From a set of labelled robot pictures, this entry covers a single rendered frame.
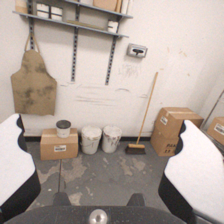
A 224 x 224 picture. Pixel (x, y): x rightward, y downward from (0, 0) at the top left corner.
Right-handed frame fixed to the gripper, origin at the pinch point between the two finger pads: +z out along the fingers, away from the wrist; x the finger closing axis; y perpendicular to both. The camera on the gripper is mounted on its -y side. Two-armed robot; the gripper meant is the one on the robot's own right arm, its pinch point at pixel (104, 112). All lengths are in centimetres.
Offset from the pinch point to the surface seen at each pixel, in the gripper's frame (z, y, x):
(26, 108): 170, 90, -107
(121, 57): 202, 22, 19
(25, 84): 171, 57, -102
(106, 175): 129, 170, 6
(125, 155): 172, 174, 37
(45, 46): 182, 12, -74
